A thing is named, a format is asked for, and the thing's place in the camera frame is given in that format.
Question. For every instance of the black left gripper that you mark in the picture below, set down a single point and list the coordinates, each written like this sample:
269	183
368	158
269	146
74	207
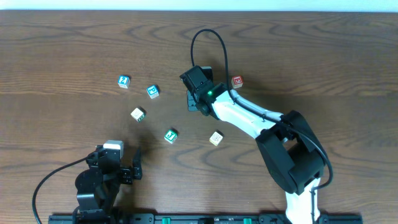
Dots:
126	173

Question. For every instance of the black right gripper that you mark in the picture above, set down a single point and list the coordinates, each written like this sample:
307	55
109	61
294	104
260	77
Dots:
190	101

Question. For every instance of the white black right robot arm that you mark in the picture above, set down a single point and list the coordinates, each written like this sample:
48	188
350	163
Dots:
292	153

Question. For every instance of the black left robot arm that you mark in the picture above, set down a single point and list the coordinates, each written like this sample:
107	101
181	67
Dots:
98	186

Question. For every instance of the green letter J block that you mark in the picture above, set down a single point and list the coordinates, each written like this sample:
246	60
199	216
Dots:
170	136

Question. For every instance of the plain yellow wooden block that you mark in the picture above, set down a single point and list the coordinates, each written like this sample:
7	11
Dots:
216	138

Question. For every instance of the blue letter P block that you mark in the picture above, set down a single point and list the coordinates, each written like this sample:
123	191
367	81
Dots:
152	91

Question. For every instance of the green letter R block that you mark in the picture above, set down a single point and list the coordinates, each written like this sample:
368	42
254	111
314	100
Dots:
138	114

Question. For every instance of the red letter E block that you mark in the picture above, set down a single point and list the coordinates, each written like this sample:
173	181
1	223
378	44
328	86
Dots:
237	81

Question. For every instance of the blue number 2 block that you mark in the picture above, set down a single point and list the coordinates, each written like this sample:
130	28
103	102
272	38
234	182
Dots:
124	81

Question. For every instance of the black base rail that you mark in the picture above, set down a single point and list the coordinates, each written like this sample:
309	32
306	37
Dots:
267	218

